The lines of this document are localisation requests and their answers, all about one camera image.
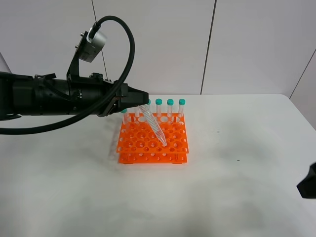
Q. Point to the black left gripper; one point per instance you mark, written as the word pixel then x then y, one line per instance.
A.
pixel 84 92

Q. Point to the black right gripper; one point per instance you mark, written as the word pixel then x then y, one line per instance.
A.
pixel 307 187

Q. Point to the teal capped test tube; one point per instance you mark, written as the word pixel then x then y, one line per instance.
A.
pixel 153 124

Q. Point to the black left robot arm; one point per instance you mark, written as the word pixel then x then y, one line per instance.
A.
pixel 48 96

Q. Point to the back row tube far left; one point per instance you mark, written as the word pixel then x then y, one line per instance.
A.
pixel 125 116

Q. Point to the orange test tube rack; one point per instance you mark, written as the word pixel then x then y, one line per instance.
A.
pixel 138 144

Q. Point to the back row tube far right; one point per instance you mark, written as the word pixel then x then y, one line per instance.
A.
pixel 181 103

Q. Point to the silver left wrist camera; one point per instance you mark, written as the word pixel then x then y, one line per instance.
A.
pixel 91 43

